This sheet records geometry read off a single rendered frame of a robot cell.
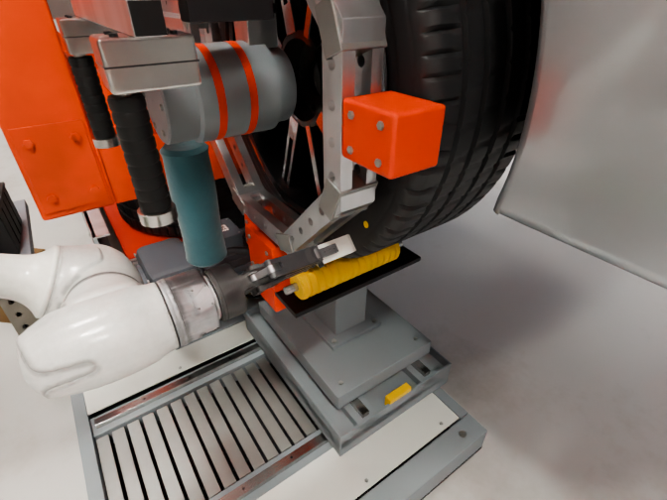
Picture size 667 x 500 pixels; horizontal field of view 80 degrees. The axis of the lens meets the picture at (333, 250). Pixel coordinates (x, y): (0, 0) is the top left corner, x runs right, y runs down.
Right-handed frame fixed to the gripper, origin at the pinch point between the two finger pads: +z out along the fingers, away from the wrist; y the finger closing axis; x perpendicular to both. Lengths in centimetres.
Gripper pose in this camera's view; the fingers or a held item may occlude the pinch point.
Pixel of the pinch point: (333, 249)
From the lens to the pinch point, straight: 63.4
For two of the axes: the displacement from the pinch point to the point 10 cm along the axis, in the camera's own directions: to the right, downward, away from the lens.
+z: 8.2, -3.2, 4.8
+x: -4.1, -9.1, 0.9
